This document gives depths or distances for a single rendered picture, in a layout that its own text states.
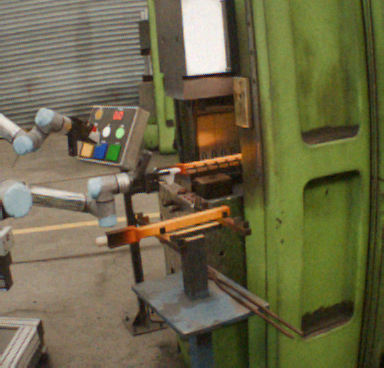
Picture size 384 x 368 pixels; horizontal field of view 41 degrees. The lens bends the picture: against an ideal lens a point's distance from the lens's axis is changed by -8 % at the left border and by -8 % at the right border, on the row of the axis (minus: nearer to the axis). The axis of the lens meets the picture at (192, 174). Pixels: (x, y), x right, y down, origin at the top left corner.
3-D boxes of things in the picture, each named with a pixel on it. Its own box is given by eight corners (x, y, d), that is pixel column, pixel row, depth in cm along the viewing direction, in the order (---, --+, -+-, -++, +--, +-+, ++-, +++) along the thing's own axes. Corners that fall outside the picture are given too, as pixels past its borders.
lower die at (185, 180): (191, 192, 213) (189, 171, 211) (172, 181, 231) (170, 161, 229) (284, 174, 228) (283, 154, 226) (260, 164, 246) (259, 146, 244)
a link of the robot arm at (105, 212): (108, 218, 218) (105, 192, 216) (121, 225, 209) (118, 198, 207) (91, 223, 214) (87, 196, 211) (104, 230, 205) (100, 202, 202)
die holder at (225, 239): (200, 312, 209) (191, 205, 198) (166, 277, 243) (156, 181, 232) (317, 276, 229) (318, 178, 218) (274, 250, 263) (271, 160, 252)
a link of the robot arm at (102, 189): (88, 198, 209) (85, 176, 207) (115, 193, 213) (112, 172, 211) (93, 203, 202) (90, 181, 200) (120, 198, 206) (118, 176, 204)
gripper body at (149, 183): (155, 187, 219) (126, 192, 215) (153, 166, 217) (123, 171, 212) (161, 191, 212) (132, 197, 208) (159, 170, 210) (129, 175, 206)
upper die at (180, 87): (184, 100, 204) (182, 75, 201) (165, 96, 222) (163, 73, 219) (279, 89, 219) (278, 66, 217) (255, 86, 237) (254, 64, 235)
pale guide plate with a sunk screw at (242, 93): (247, 127, 187) (244, 78, 183) (235, 124, 195) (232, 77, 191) (253, 127, 188) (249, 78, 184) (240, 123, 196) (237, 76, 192)
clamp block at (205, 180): (204, 200, 202) (203, 183, 200) (195, 194, 210) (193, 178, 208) (233, 194, 206) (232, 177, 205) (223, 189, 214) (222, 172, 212)
